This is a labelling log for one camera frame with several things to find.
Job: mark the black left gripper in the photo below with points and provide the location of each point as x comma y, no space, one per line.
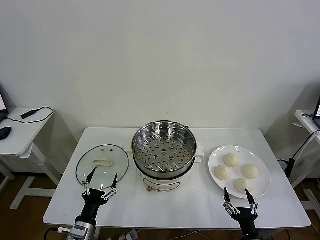
92,202

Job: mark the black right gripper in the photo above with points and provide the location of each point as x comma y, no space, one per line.
246,220

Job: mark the white steamed baozi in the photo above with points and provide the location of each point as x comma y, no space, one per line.
240,185
231,160
222,173
250,171

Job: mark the perforated steel steamer basket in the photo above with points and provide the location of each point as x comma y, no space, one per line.
163,151

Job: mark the white round plate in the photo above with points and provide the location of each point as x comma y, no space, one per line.
260,160

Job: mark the white electric cooker pot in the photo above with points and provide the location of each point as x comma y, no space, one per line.
162,183

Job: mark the white power strip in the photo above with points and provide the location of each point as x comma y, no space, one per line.
131,235

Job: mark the white side desk with mouse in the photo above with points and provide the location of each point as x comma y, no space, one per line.
22,135

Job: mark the white side desk with label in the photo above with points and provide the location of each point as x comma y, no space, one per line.
303,117

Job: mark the black computer mouse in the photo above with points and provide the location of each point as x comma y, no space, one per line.
5,132

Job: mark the laptop on labelled desk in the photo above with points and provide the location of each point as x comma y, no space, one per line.
318,112

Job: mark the laptop beside black mouse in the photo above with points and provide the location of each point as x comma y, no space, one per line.
2,102

